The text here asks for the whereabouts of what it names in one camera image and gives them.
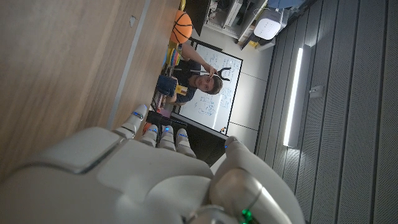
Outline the small grey ceiling sensor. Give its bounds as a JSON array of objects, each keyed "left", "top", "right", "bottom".
[{"left": 309, "top": 85, "right": 324, "bottom": 100}]

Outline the rainbow stacking toy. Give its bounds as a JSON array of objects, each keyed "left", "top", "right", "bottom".
[{"left": 164, "top": 48, "right": 182, "bottom": 68}]

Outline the orange basketball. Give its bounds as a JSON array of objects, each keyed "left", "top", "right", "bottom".
[{"left": 169, "top": 9, "right": 193, "bottom": 44}]

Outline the white shelf cabinet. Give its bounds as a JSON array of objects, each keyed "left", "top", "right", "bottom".
[{"left": 203, "top": 0, "right": 268, "bottom": 50}]

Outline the yellow carton box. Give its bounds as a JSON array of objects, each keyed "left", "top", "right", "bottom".
[{"left": 174, "top": 83, "right": 189, "bottom": 96}]

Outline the black computer monitor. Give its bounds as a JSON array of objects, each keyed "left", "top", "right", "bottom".
[{"left": 145, "top": 110, "right": 229, "bottom": 167}]

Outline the person in dark shirt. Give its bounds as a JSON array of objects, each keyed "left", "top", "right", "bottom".
[{"left": 166, "top": 42, "right": 224, "bottom": 105}]

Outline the dark blue mug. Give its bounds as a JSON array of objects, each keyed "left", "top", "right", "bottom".
[{"left": 156, "top": 74, "right": 178, "bottom": 98}]

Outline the black forked tool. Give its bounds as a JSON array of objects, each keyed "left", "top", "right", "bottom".
[{"left": 214, "top": 67, "right": 233, "bottom": 82}]

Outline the white rounded device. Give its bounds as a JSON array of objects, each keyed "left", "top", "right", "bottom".
[{"left": 253, "top": 7, "right": 285, "bottom": 41}]

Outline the long ceiling light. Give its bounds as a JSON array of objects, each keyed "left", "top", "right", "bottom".
[{"left": 282, "top": 45, "right": 312, "bottom": 149}]

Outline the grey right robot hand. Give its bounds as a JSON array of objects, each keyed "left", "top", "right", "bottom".
[{"left": 0, "top": 104, "right": 307, "bottom": 224}]

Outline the whiteboard with black frame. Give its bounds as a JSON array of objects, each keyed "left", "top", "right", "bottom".
[{"left": 178, "top": 43, "right": 244, "bottom": 136}]

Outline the black laptop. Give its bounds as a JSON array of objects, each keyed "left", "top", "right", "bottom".
[{"left": 185, "top": 0, "right": 212, "bottom": 37}]

